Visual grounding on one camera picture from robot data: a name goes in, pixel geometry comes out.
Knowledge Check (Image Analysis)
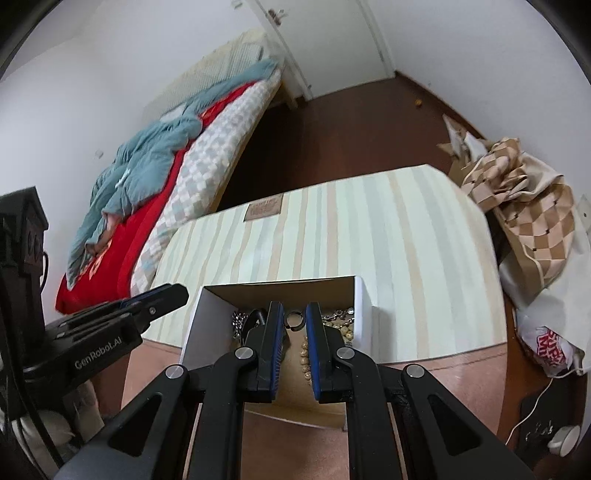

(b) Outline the beige checkered cloth bag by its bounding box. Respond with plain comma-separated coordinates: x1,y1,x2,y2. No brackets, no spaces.
462,136,575,289

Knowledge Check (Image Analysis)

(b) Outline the cream bed sheet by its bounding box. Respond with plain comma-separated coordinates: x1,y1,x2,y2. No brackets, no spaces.
143,28,278,121

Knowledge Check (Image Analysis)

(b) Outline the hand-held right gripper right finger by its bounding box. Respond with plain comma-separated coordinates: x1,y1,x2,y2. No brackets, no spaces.
305,302,536,480

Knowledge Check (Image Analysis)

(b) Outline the white door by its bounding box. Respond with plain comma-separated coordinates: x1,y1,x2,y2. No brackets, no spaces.
256,0,395,100

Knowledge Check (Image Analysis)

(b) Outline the flat black device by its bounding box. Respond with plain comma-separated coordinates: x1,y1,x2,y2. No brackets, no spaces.
519,385,578,457

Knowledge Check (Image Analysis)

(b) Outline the white cup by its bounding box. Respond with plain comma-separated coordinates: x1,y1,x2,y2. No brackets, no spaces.
547,425,581,452

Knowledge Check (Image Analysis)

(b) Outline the chunky silver link bracelet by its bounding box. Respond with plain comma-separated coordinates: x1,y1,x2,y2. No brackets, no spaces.
229,310,247,344

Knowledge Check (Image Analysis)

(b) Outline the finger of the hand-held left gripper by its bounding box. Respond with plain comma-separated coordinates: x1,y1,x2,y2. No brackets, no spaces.
124,283,190,332
46,288,162,334

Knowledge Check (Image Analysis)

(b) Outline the grey white checkered quilt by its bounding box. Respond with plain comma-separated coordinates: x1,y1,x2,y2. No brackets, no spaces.
131,76,282,296

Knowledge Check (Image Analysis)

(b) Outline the wooden bead bracelet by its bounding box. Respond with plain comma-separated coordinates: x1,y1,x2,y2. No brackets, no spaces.
298,323,356,386

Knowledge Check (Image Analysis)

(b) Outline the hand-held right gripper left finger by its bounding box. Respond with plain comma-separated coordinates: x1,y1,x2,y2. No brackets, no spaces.
55,301,284,480

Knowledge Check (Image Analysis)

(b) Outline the white plastic bag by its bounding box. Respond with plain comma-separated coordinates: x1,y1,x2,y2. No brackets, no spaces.
499,194,591,379

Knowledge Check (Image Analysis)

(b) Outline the white cloth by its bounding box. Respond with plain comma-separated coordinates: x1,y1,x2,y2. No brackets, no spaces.
14,383,102,457

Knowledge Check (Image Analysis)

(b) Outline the white charging cable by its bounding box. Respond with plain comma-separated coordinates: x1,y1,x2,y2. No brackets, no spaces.
505,351,585,450

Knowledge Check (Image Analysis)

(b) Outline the thin silver chain bracelet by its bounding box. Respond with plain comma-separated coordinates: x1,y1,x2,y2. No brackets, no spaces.
322,307,356,326

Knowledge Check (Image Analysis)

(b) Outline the white cardboard box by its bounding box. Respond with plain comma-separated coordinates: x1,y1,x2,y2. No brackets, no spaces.
179,275,379,432

